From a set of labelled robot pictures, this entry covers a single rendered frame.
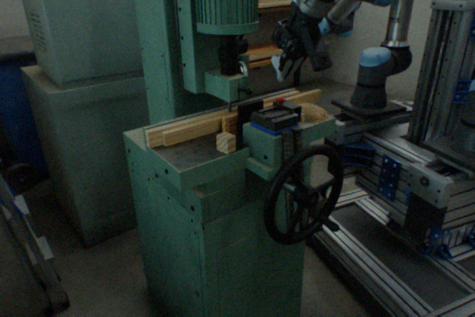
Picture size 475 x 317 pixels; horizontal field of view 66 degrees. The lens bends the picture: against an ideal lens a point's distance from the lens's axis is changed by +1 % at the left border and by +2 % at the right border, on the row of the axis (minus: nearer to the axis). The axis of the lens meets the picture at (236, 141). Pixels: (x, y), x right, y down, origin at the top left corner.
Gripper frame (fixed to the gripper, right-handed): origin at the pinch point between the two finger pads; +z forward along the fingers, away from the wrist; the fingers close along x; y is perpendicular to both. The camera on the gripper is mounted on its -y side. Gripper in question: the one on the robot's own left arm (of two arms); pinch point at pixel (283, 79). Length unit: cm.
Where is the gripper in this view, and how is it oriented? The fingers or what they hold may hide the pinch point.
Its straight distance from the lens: 102.4
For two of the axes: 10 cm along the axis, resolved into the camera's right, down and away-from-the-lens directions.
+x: -8.0, 2.6, -5.4
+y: -5.2, -7.4, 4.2
